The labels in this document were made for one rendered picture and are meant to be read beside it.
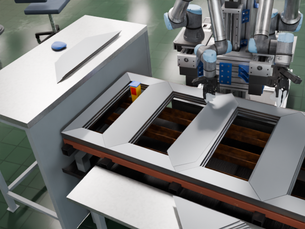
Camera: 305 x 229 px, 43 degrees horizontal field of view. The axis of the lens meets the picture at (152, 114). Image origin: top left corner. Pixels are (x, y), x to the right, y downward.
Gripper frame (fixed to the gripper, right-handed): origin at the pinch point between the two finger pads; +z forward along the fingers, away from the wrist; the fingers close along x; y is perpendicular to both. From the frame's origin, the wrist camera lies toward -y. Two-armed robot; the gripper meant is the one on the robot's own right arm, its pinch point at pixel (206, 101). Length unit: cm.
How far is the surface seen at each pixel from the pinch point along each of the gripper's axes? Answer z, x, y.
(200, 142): 0.6, -36.6, 12.2
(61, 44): -21, -4, -111
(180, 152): 0.6, -48.3, 6.0
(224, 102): 0.6, 3.4, 10.6
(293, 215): 2, -62, 69
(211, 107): 0.6, -4.0, 5.2
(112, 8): 88, 279, -279
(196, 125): 0.6, -23.7, 4.1
